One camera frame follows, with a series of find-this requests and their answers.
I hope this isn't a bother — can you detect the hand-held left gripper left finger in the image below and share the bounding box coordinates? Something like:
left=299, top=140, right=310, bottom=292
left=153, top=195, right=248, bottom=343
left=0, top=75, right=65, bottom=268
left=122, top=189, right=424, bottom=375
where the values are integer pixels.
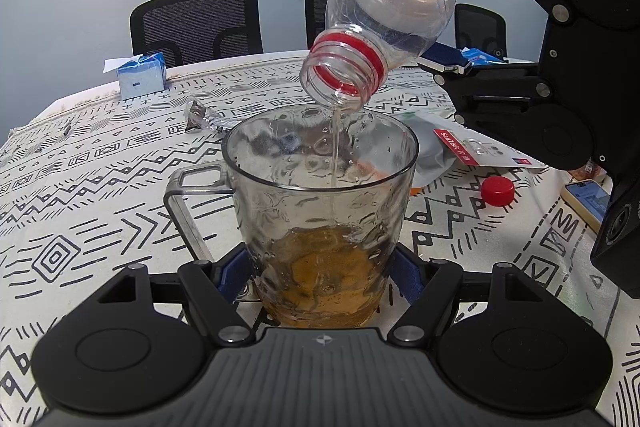
left=97, top=243, right=254, bottom=349

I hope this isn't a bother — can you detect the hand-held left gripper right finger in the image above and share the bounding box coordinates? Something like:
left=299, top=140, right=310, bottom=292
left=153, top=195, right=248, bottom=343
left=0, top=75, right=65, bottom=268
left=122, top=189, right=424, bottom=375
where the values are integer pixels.
left=389, top=246, right=545, bottom=349

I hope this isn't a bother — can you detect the clear glass mug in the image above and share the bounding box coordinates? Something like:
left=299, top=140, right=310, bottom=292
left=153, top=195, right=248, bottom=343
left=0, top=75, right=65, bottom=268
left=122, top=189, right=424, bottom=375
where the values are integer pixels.
left=164, top=104, right=420, bottom=330

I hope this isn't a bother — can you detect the red bottle cap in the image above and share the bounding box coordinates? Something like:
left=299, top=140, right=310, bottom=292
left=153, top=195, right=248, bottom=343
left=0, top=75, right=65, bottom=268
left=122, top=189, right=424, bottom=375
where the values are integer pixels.
left=481, top=176, right=516, bottom=206

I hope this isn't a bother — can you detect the clear plastic bottle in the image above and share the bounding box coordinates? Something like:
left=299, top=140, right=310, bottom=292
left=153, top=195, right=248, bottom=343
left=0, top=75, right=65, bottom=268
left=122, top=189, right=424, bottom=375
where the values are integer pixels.
left=300, top=0, right=472, bottom=112

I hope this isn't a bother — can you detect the blue and pink tissue pack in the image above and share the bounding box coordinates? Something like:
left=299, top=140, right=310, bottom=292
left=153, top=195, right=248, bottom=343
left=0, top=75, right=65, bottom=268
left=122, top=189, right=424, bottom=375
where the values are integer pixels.
left=460, top=47, right=507, bottom=66

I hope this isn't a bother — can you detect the black mesh office chair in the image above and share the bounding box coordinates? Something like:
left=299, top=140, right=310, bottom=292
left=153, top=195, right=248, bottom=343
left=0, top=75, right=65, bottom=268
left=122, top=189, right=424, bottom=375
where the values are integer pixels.
left=452, top=3, right=508, bottom=60
left=304, top=0, right=333, bottom=50
left=129, top=0, right=264, bottom=68

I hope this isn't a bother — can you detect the white card package red label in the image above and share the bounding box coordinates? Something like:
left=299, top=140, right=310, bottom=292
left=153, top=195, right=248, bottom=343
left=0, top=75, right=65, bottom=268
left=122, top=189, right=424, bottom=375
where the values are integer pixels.
left=432, top=127, right=549, bottom=170

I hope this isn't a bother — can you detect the smartphone with tan case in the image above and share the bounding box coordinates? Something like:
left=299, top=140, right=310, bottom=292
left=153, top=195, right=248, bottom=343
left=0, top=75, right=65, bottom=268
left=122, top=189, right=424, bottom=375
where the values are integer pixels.
left=561, top=179, right=612, bottom=234

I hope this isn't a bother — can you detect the patterned white tablecloth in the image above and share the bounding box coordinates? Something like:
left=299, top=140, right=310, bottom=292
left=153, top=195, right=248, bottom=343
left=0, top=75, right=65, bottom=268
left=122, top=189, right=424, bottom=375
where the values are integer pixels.
left=0, top=49, right=640, bottom=427

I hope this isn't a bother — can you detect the clear plastic wrapper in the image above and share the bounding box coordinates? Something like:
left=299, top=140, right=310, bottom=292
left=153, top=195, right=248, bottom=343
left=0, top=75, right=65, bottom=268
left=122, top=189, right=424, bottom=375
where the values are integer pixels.
left=184, top=101, right=227, bottom=134

